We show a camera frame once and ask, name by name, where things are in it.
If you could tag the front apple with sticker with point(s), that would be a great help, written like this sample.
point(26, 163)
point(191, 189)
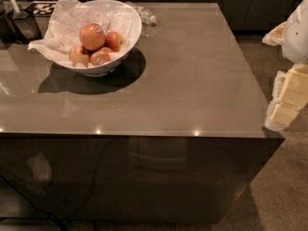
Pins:
point(101, 56)

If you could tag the white bowl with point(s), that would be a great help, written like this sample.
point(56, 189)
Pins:
point(117, 57)

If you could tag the white crumpled paper liner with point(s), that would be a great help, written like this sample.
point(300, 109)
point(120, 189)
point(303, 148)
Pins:
point(69, 16)

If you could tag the red apple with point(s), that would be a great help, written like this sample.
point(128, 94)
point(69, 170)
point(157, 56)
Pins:
point(114, 40)
point(92, 36)

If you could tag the dark scoop with white handle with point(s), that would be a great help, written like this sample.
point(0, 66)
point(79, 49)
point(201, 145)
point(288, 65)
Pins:
point(24, 23)

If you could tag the clear plastic water bottle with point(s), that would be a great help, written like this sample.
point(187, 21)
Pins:
point(147, 17)

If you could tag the front left apple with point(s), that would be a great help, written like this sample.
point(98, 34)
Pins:
point(79, 55)

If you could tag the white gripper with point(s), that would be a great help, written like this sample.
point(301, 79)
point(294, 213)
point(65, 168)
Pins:
point(296, 36)

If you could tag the black white marker card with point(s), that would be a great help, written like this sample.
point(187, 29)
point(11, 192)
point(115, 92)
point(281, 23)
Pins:
point(41, 8)

